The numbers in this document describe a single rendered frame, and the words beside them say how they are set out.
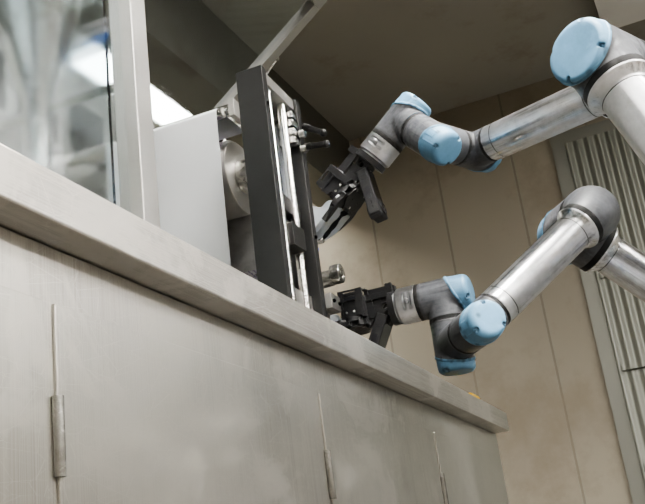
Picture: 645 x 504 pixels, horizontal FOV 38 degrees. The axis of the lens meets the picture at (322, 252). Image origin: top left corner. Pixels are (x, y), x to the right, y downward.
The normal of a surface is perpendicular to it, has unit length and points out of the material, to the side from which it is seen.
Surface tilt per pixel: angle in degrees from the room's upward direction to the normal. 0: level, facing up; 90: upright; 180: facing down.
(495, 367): 90
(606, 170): 90
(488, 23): 180
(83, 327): 90
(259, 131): 90
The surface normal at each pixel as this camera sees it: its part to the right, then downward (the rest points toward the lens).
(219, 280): 0.91, -0.24
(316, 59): 0.12, 0.94
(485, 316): 0.22, -0.36
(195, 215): -0.38, -0.26
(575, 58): -0.80, -0.22
